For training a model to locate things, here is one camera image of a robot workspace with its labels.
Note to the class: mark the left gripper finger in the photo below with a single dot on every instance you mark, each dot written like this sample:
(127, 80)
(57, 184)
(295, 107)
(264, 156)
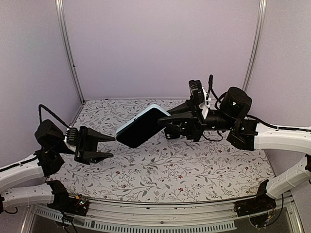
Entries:
(93, 136)
(90, 157)

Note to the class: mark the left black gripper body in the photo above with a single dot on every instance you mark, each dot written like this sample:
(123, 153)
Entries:
(85, 142)

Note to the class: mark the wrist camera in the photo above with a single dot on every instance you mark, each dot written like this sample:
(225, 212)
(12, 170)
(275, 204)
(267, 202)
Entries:
(71, 136)
(196, 92)

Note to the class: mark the left aluminium frame post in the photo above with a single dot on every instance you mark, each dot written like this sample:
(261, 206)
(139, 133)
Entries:
(65, 37)

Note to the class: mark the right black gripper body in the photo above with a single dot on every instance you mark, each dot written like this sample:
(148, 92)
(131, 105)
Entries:
(199, 122)

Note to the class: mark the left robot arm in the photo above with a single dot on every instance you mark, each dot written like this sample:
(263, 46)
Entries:
(41, 164)

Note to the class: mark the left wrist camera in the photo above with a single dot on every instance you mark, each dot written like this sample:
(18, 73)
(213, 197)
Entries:
(71, 136)

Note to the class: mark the floral patterned table mat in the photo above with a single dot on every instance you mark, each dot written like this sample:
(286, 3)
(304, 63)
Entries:
(163, 170)

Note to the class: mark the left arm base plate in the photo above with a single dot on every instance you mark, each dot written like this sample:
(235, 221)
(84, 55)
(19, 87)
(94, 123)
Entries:
(78, 205)

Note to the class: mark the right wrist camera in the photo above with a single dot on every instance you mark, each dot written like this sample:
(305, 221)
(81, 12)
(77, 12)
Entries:
(196, 92)

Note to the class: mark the front aluminium rail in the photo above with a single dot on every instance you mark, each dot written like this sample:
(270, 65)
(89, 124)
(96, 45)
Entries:
(111, 216)

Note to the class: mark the right aluminium frame post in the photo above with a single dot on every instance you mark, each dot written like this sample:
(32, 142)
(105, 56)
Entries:
(255, 45)

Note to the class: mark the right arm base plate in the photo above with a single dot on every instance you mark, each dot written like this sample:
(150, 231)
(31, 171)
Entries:
(254, 205)

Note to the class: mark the light blue phone case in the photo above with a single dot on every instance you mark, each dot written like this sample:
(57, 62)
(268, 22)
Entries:
(142, 127)

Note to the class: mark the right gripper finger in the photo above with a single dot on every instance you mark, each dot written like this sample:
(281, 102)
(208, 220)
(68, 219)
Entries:
(180, 109)
(177, 122)

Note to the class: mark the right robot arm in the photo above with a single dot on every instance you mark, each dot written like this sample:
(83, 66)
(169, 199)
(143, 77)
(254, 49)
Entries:
(246, 132)

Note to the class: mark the aluminium frame post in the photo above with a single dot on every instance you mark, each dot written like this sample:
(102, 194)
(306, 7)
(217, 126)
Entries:
(255, 45)
(65, 37)

